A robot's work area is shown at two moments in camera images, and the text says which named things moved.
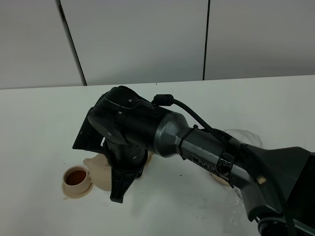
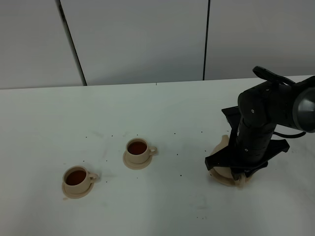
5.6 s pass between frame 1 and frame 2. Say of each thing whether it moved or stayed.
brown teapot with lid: moved
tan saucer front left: stayed
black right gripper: moved
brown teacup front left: stayed
